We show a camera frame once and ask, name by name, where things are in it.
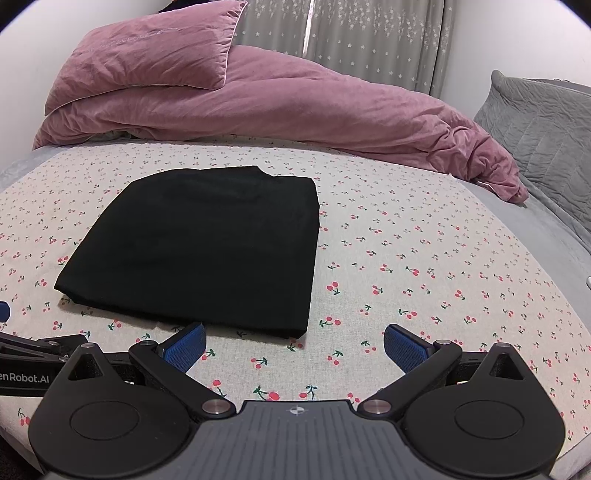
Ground grey star print curtain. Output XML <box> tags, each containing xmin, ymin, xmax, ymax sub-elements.
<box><xmin>230</xmin><ymin>0</ymin><xmax>459</xmax><ymax>100</ymax></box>

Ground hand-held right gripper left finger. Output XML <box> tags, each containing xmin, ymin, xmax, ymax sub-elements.
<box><xmin>68</xmin><ymin>322</ymin><xmax>236</xmax><ymax>420</ymax></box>

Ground cherry print sheet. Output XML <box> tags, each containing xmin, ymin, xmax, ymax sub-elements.
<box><xmin>0</xmin><ymin>136</ymin><xmax>591</xmax><ymax>464</ymax></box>

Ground grey quilted headboard cushion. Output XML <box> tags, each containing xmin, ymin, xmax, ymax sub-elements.
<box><xmin>473</xmin><ymin>69</ymin><xmax>591</xmax><ymax>256</ymax></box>

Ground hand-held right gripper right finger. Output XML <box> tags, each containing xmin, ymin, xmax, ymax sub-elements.
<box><xmin>357</xmin><ymin>323</ymin><xmax>525</xmax><ymax>420</ymax></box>

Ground pink duvet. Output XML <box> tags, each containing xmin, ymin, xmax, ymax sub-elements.
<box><xmin>32</xmin><ymin>45</ymin><xmax>530</xmax><ymax>205</ymax></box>

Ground black pants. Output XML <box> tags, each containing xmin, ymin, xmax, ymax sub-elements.
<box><xmin>54</xmin><ymin>165</ymin><xmax>321</xmax><ymax>340</ymax></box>

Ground pink pillow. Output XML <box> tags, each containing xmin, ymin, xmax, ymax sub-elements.
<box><xmin>45</xmin><ymin>0</ymin><xmax>249</xmax><ymax>117</ymax></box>

